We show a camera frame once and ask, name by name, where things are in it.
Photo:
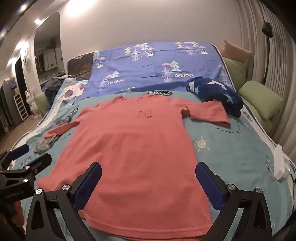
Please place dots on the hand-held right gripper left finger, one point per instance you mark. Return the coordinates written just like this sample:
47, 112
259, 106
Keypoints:
89, 186

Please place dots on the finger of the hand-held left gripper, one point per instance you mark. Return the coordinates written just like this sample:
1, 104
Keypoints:
19, 150
40, 163

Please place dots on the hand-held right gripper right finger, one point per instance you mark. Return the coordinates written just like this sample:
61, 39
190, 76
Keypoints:
208, 186

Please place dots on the salmon pink t-shirt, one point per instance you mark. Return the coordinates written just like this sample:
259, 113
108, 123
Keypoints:
129, 150

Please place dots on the pile of clothes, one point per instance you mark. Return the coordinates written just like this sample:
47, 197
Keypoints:
52, 87

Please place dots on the person's left hand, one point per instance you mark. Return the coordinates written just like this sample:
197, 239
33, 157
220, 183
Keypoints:
18, 214

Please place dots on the floral patterned small cloth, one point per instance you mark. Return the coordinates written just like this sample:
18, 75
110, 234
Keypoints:
45, 143

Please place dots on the teal printed quilt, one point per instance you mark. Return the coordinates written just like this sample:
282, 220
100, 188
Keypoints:
231, 162

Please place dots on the white rack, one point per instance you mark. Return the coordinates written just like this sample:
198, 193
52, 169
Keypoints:
20, 106

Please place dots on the dark storage shelf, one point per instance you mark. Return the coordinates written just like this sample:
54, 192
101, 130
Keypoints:
7, 104

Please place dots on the white plush toy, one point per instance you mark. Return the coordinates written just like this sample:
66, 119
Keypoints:
31, 102

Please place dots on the pale green cushion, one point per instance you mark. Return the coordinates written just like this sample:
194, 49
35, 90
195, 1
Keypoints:
42, 102

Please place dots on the green seat cushion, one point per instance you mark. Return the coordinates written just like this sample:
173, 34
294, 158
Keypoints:
266, 126

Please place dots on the navy star-print folded cloth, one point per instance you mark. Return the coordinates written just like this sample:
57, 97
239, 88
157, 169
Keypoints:
215, 92

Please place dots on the white cabinet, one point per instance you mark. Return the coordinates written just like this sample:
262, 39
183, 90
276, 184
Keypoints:
47, 59

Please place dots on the large green pillow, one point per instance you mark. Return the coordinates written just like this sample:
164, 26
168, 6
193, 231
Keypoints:
261, 99

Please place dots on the dark printed mattress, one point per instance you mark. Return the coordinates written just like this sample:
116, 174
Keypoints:
79, 64

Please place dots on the small green pillow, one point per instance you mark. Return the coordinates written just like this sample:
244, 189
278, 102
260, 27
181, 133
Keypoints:
233, 71

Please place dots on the purple tree-print sheet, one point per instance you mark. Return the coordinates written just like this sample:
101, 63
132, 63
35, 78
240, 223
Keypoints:
143, 69

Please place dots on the beige pillow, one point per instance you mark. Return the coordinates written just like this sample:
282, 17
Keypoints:
233, 49

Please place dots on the black floor lamp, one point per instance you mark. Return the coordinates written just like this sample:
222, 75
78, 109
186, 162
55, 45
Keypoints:
267, 29

